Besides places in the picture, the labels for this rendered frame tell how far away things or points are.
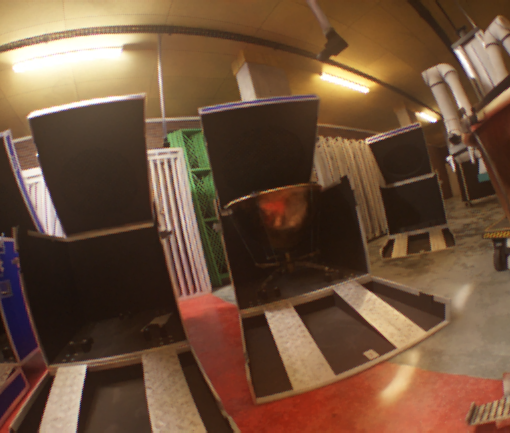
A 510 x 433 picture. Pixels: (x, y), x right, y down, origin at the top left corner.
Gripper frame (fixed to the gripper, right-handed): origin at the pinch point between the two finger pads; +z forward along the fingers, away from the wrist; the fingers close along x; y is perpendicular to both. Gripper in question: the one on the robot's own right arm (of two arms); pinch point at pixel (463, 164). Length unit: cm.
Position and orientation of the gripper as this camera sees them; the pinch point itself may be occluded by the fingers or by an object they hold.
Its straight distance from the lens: 154.4
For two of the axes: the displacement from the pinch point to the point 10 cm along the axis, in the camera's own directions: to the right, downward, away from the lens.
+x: -3.2, 2.4, 9.2
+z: -1.4, 9.4, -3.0
